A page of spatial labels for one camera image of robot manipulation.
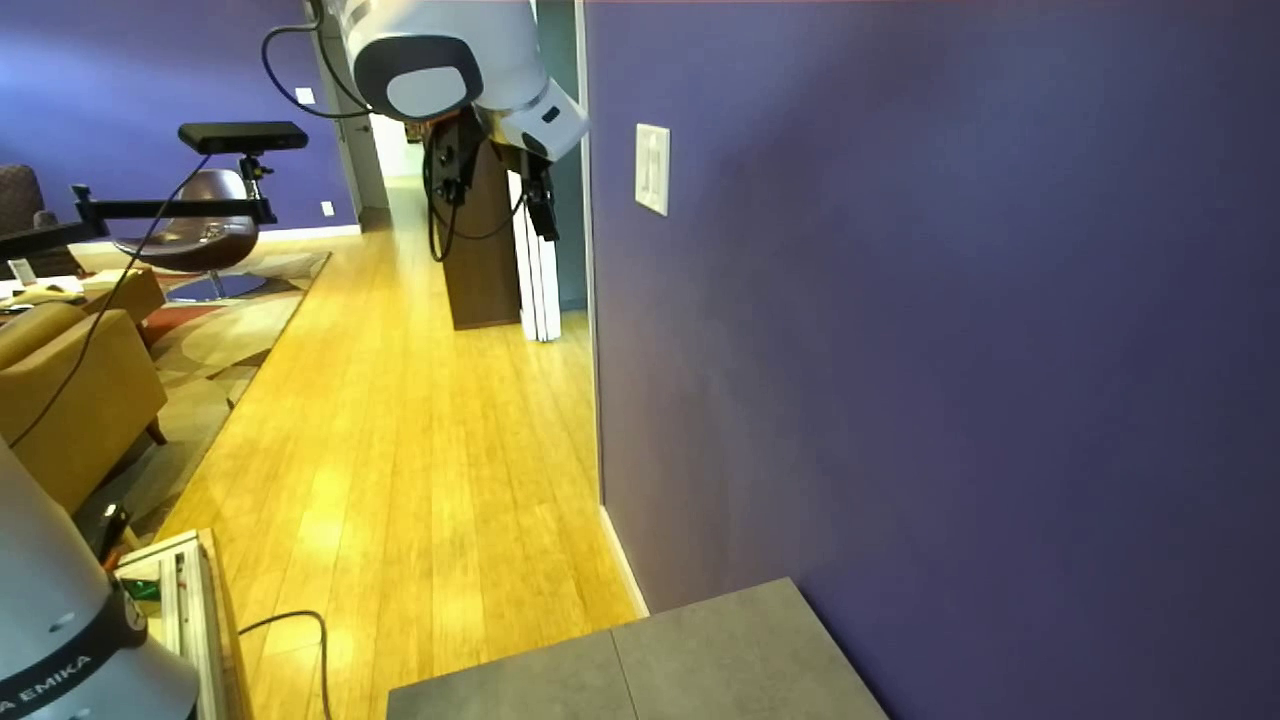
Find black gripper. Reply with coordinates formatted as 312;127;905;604
498;127;564;243

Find white leaning boards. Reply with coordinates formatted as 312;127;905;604
503;164;570;348

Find brown wooden cabinet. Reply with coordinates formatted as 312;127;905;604
435;135;526;335

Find dark brown shell chair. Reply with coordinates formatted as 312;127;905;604
132;164;263;279

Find patterned floor rug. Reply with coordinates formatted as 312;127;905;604
76;243;335;536

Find tan sofa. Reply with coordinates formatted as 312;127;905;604
0;297;172;519

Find white papers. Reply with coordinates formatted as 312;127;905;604
0;255;89;307

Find dark grey armchair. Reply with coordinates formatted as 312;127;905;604
0;160;52;248

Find white box with green part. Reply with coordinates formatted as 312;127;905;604
112;529;245;720

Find white door frame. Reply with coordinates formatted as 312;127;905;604
527;0;602;320

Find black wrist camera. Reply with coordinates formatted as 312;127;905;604
424;110;487;206

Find white light switch plate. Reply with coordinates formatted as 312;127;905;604
632;121;677;221

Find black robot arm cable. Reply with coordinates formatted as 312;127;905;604
258;0;519;267

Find black camera bar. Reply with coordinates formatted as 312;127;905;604
175;116;312;160

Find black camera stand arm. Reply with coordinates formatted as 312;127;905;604
74;184;282;230

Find thin black camera cable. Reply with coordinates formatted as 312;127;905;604
6;149;226;451

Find black floor cable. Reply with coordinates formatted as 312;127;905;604
237;609;340;720

